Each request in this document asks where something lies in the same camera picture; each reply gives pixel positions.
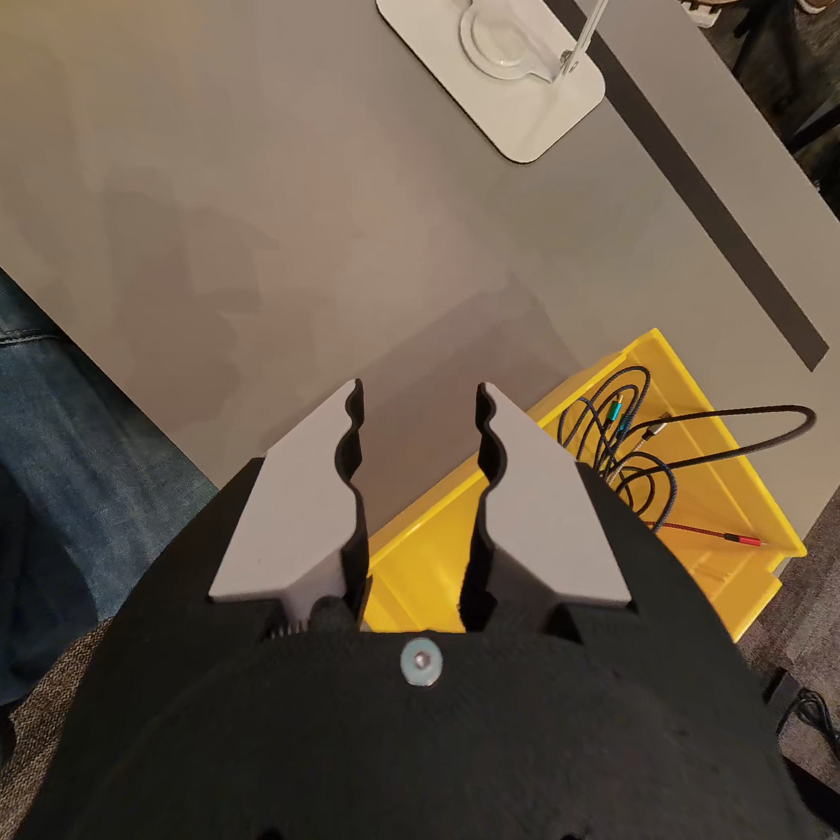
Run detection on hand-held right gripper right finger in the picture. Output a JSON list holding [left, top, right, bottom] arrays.
[[460, 380, 636, 631]]

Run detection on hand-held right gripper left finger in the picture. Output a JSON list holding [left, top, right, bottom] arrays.
[[208, 378, 372, 624]]

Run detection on dark red braided cable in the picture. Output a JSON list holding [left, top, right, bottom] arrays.
[[654, 519, 767, 550]]

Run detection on yellow plastic bin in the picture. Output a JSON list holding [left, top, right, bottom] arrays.
[[361, 329, 808, 647]]

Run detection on person's legs in jeans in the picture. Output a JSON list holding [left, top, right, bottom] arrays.
[[0, 269, 220, 710]]

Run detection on black braided cable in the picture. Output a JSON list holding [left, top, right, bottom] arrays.
[[607, 403, 819, 529]]

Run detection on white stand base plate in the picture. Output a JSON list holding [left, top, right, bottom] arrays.
[[377, 0, 607, 165]]

